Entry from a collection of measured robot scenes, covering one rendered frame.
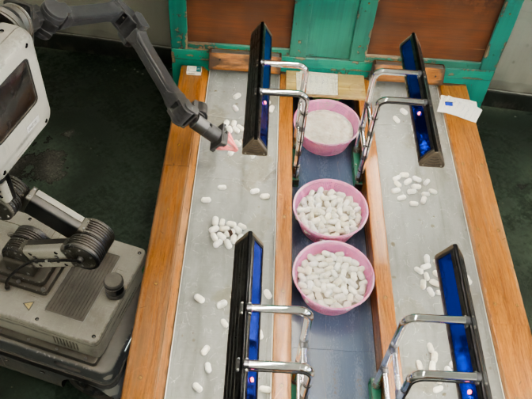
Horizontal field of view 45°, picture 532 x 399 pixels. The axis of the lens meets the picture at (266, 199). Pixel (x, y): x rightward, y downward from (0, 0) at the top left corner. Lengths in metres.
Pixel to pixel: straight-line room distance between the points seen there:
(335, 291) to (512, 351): 0.56
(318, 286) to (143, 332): 0.57
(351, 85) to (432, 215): 0.70
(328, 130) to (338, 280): 0.72
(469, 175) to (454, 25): 0.62
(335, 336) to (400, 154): 0.81
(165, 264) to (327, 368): 0.61
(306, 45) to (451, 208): 0.89
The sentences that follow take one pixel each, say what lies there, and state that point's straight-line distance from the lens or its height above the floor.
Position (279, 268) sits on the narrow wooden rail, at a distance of 2.11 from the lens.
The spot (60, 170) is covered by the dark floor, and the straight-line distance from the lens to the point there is 3.49.
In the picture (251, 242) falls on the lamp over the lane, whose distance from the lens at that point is 1.73.
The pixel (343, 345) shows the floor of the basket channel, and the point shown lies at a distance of 2.10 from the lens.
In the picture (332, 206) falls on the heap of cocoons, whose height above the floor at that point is 0.73.
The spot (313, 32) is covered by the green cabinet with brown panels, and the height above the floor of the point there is 0.96.
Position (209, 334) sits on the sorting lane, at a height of 0.74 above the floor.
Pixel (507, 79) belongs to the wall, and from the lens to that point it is 4.03.
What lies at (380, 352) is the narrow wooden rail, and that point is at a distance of 2.03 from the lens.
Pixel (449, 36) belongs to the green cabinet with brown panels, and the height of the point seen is 0.99.
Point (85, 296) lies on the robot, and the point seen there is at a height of 0.48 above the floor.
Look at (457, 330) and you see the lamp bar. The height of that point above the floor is 1.08.
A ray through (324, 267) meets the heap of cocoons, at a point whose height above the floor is 0.72.
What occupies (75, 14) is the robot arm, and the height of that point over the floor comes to 1.28.
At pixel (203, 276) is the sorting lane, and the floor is 0.74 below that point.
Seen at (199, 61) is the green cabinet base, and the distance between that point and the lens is 2.81.
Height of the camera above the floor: 2.50
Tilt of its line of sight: 50 degrees down
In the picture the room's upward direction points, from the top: 6 degrees clockwise
